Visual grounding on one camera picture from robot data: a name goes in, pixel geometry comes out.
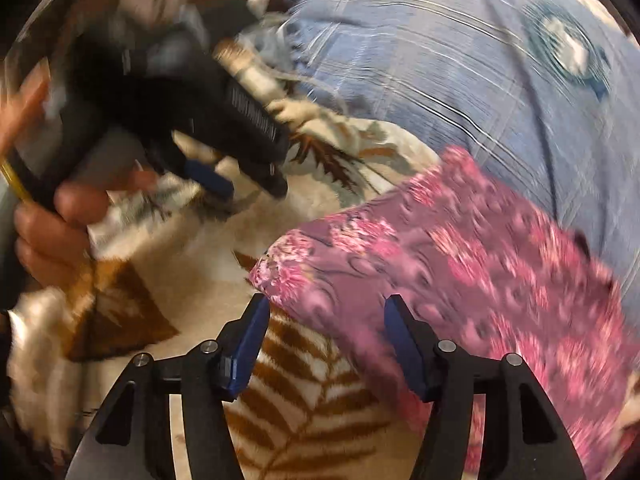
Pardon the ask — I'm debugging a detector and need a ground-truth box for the cream leaf pattern blanket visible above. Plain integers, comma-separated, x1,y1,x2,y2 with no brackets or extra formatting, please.
9,40,437,479

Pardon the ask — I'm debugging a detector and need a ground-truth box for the pink floral garment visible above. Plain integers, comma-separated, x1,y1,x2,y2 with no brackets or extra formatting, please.
250,148,639,479

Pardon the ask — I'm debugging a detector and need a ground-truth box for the blue plaid pillow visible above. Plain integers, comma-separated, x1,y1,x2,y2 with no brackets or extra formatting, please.
250,0,639,323

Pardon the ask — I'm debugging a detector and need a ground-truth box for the person's left hand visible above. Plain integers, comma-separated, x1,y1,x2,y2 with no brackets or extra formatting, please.
1,60,157,289

